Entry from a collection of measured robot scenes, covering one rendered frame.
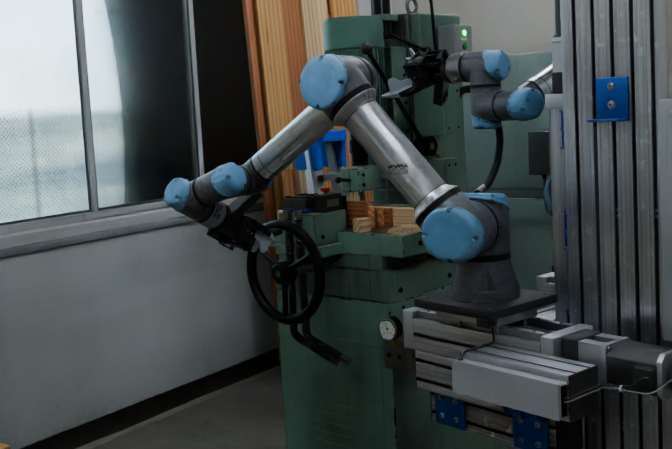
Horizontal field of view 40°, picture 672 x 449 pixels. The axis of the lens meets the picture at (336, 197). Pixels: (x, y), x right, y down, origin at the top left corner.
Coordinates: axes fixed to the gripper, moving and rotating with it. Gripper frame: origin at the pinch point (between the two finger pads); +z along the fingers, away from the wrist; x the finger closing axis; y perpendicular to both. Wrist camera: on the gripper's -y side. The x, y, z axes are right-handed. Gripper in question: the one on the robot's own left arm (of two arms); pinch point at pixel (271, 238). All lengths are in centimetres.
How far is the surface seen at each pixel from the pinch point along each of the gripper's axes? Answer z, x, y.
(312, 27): 106, -135, -148
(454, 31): 31, 15, -81
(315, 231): 12.8, 2.0, -7.4
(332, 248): 19.2, 4.0, -5.0
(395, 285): 31.3, 19.3, 0.2
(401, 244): 22.6, 24.5, -8.7
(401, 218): 33.7, 12.8, -20.6
